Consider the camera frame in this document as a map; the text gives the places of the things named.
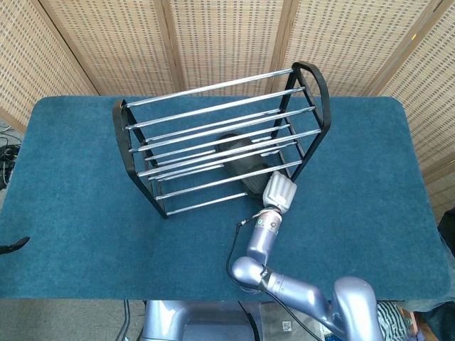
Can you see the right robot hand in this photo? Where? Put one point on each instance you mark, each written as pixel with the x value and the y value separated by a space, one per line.
pixel 280 192

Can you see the striped cloth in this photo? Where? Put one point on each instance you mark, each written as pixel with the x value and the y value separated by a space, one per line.
pixel 394 319

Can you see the black chrome-bar shoe rack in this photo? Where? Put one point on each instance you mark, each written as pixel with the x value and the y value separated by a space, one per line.
pixel 124 149

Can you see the lavender robot torso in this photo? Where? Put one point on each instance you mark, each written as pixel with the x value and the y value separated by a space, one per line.
pixel 199 321

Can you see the plastic bag with QR label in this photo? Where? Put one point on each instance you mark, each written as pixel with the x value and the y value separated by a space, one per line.
pixel 284 325

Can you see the blue carpet mat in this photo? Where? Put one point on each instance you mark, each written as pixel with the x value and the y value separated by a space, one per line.
pixel 89 248

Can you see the dark object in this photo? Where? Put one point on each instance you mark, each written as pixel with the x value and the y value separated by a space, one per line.
pixel 448 231

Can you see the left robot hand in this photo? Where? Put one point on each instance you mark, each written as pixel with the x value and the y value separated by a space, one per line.
pixel 14 246

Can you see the woven rattan folding screen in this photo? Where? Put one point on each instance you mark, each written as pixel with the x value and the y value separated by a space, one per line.
pixel 227 35

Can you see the right lavender robot arm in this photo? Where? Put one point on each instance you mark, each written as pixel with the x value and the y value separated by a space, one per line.
pixel 264 238

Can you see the black shoe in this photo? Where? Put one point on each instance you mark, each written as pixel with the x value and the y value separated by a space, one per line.
pixel 256 187

